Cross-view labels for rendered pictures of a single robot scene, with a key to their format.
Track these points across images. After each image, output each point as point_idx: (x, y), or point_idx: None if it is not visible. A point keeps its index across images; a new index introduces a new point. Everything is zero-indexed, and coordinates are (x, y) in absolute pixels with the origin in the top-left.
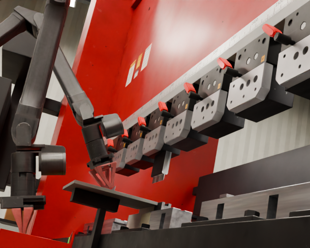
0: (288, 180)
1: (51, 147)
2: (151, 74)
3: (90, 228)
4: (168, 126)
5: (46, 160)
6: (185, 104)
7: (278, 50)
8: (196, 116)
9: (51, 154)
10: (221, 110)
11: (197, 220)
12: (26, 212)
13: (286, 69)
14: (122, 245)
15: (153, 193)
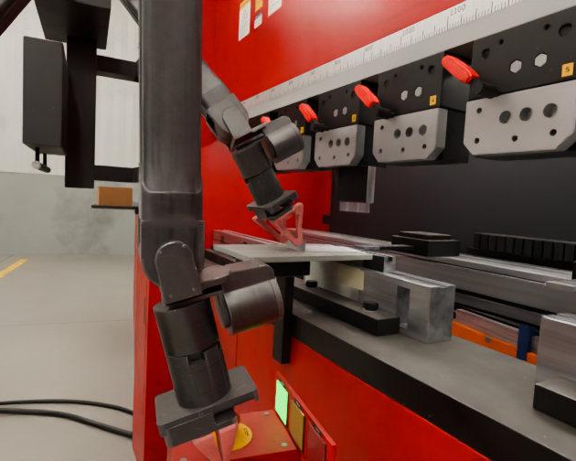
0: (500, 166)
1: (242, 274)
2: (299, 22)
3: (226, 241)
4: (379, 131)
5: (242, 310)
6: (426, 94)
7: None
8: (481, 130)
9: (247, 293)
10: None
11: None
12: (226, 436)
13: None
14: (374, 380)
15: (283, 174)
